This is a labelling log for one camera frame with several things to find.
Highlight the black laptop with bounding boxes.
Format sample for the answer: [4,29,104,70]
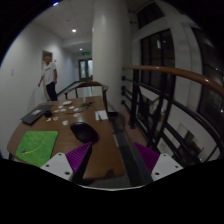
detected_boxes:
[21,105,53,125]

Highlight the green exit sign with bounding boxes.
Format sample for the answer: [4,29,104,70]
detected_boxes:
[82,52,91,55]

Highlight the black computer mouse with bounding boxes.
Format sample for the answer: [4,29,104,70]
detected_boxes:
[70,122,99,143]

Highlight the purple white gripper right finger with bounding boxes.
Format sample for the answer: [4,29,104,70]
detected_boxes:
[135,143,182,181]

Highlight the man in white shirt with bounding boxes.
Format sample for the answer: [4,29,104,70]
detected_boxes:
[38,56,58,101]

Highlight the double glass door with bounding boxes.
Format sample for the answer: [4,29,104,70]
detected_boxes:
[79,59,93,81]

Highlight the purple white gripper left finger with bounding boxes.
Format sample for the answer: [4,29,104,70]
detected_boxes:
[42,142,92,181]

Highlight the green mouse pad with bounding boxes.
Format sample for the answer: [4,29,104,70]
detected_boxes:
[16,131,58,167]

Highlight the white paper sheet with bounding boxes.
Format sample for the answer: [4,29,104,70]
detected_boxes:
[95,110,108,121]

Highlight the brown wooden handrail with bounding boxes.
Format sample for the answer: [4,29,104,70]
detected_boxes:
[123,65,224,98]

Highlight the small white object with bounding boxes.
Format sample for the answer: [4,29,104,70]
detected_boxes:
[62,120,68,126]

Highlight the black metal railing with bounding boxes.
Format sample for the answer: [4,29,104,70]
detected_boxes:
[121,70,224,166]

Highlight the black eyeglasses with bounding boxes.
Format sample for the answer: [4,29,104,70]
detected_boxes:
[80,102,95,108]

